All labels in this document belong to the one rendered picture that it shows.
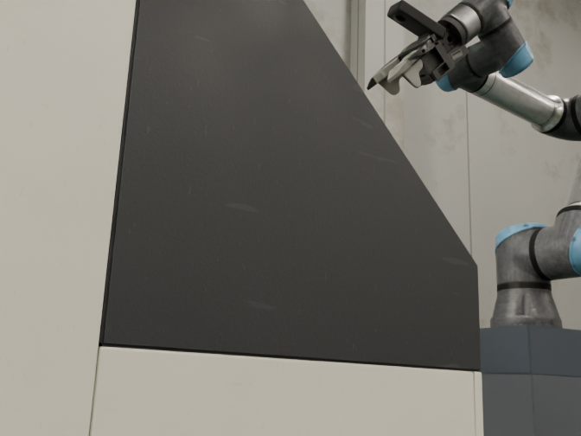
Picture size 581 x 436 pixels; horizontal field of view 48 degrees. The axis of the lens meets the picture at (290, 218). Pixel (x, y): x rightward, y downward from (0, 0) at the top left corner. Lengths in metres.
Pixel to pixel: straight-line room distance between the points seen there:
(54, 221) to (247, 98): 0.29
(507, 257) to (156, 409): 1.01
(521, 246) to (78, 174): 1.06
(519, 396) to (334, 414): 0.65
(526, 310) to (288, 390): 0.82
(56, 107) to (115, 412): 0.31
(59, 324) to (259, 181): 0.29
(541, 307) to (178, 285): 0.96
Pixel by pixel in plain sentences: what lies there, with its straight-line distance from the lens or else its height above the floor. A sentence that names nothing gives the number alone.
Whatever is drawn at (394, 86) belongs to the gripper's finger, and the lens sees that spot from 1.38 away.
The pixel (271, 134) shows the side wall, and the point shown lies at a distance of 0.83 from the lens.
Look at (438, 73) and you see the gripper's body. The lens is 1.35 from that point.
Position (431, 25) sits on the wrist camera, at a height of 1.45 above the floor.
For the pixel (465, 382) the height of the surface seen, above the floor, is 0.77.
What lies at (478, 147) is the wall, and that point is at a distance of 4.89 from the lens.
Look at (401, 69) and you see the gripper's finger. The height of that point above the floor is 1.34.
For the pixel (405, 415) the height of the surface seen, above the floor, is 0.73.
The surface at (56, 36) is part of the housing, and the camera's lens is 0.75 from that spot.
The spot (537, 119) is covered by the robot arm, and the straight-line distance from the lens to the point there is 1.74.
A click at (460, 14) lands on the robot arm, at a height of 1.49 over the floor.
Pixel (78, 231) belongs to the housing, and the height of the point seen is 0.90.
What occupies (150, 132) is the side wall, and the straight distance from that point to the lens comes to 0.75.
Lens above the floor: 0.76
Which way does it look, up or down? 14 degrees up
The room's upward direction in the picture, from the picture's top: 2 degrees clockwise
